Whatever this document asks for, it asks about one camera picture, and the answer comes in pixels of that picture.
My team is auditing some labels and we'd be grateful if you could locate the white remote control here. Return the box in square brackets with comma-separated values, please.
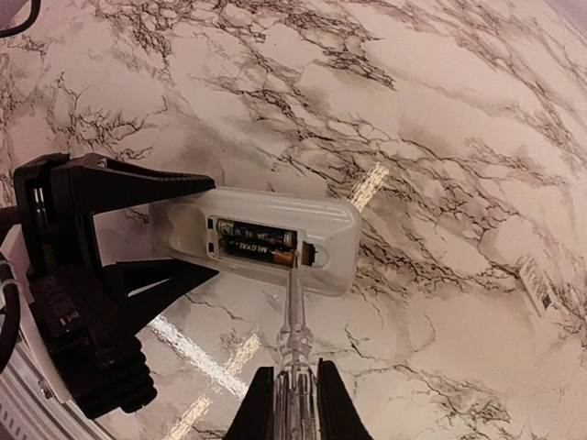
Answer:
[149, 187, 361, 296]

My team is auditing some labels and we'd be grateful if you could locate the aluminium front frame rail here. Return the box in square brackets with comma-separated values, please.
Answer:
[1, 345, 112, 440]

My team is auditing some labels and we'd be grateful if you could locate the white battery cover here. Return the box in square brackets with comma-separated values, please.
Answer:
[518, 255, 560, 318]

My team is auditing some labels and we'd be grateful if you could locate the black left camera cable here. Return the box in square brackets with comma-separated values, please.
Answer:
[0, 0, 42, 39]

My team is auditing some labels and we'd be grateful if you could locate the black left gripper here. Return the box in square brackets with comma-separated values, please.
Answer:
[14, 153, 219, 419]

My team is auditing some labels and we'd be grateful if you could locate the clear plastic screwdriver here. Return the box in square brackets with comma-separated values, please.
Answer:
[273, 268, 318, 440]

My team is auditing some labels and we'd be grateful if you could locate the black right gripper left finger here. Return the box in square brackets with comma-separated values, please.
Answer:
[223, 367, 274, 440]

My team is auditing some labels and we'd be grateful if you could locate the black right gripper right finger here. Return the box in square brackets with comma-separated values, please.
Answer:
[317, 359, 372, 440]

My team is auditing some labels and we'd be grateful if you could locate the black AAA battery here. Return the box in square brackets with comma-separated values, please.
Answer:
[216, 219, 297, 248]
[223, 237, 294, 267]

